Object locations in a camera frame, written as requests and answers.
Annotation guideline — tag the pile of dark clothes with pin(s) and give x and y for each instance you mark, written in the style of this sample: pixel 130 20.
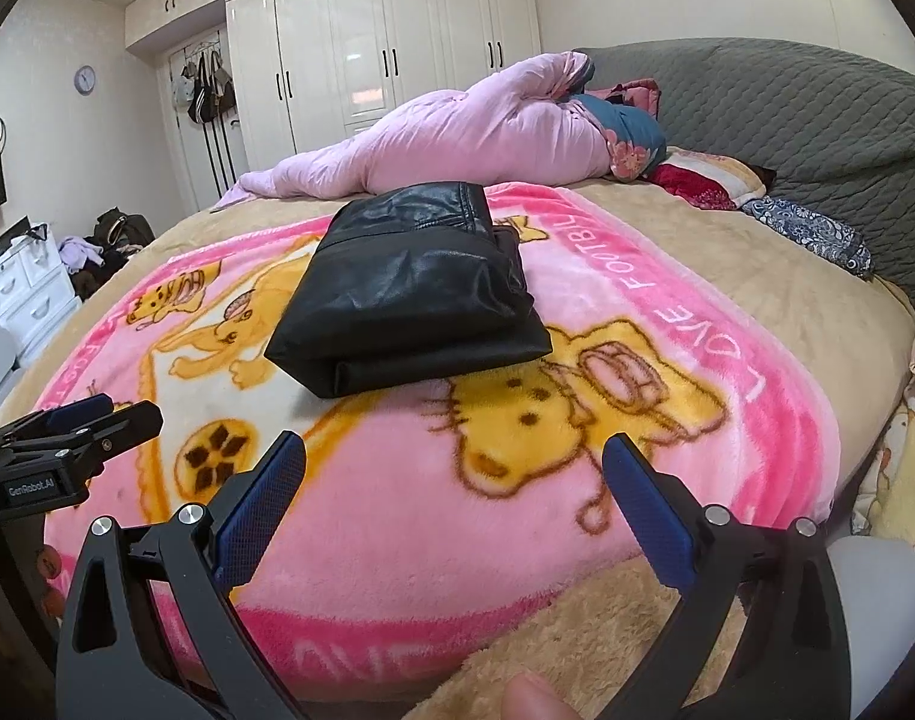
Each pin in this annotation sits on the pile of dark clothes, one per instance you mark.
pixel 105 270

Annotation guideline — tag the white dresser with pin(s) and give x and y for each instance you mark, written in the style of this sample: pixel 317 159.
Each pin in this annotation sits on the white dresser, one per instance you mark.
pixel 30 292

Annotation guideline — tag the purple cloth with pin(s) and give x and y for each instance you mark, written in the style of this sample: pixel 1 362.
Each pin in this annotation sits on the purple cloth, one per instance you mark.
pixel 78 251

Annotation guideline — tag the black leather jacket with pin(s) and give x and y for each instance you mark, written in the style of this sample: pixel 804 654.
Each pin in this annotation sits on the black leather jacket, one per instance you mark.
pixel 412 292

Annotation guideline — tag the grey quilted headboard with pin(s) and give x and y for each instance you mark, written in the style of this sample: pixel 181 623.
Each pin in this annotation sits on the grey quilted headboard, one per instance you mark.
pixel 802 120

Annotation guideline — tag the person's left hand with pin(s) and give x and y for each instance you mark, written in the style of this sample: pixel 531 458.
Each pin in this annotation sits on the person's left hand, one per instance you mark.
pixel 50 585

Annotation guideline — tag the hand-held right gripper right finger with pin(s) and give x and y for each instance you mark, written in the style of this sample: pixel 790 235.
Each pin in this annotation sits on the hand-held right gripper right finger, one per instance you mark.
pixel 648 514

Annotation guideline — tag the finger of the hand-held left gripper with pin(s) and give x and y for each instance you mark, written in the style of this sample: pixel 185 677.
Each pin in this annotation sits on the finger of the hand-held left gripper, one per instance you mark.
pixel 123 427
pixel 75 409

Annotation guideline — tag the round wall clock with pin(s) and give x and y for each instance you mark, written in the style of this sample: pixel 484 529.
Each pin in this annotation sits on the round wall clock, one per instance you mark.
pixel 86 79

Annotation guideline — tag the teal floral quilt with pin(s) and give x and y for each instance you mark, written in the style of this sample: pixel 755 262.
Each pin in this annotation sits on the teal floral quilt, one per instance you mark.
pixel 630 127

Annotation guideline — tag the white wardrobe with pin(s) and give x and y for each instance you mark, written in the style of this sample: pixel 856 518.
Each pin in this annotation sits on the white wardrobe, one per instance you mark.
pixel 397 37

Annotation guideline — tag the black paper bag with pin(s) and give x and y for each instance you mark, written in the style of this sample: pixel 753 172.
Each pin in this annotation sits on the black paper bag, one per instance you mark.
pixel 15 236

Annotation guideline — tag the pink quilt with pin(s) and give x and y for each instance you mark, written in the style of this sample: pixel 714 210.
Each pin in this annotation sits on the pink quilt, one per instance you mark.
pixel 465 135

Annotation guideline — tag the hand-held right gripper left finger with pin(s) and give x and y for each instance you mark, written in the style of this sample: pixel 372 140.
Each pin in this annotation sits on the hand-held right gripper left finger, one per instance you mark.
pixel 258 510

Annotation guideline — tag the person's right hand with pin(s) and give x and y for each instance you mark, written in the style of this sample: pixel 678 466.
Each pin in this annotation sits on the person's right hand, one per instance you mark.
pixel 536 701

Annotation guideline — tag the tan plush blanket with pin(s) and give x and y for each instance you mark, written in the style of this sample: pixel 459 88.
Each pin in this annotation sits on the tan plush blanket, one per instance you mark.
pixel 577 630

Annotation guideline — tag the beige bedspread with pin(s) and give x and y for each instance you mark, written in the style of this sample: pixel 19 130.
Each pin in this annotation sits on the beige bedspread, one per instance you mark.
pixel 765 270

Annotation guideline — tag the red pillow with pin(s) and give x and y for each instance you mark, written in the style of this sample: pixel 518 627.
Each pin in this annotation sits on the red pillow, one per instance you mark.
pixel 697 180

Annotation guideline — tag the pink cartoon printed blanket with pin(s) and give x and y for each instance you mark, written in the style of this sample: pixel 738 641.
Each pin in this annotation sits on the pink cartoon printed blanket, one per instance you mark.
pixel 397 510

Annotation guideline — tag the blue patterned pillow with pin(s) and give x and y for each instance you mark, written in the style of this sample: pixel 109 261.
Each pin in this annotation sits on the blue patterned pillow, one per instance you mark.
pixel 817 232

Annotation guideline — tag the white door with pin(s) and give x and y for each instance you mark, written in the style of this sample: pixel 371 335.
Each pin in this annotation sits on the white door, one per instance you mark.
pixel 183 165

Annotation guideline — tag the hanging bags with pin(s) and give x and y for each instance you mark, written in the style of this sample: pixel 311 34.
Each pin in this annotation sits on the hanging bags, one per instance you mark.
pixel 202 94

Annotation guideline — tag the brown bag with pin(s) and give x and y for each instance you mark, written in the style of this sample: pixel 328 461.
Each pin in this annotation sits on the brown bag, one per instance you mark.
pixel 127 225

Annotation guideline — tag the cartoon printed cloth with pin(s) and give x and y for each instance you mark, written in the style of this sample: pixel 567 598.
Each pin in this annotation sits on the cartoon printed cloth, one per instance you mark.
pixel 907 450

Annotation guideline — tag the white storage box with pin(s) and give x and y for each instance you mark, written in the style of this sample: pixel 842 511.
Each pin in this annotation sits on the white storage box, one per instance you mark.
pixel 3 356

